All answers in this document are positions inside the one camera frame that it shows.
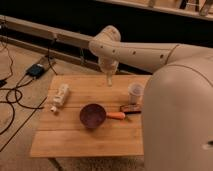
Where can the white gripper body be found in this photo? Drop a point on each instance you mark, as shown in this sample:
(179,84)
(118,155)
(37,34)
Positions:
(108,66)

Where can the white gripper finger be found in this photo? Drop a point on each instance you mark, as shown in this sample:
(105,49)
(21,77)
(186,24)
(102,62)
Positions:
(109,80)

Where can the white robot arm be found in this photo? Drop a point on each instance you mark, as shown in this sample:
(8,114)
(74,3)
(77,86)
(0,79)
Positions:
(177,105)

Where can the white ceramic cup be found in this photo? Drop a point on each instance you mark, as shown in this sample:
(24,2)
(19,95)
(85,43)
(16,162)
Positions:
(135,91)

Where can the dark rectangular eraser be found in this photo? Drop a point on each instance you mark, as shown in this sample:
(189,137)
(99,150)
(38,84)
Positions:
(130,109)

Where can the wooden table board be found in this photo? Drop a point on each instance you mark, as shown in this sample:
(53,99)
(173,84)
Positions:
(63,135)

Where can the white plastic bottle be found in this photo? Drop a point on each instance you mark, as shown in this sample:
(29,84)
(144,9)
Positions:
(60,97)

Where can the black power adapter box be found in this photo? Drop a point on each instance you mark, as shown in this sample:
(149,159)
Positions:
(35,71)

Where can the long wooden beam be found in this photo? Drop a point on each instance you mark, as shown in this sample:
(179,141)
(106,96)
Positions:
(47,32)

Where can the purple bowl with orange handle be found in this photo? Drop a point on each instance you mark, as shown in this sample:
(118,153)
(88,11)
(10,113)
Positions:
(94,115)

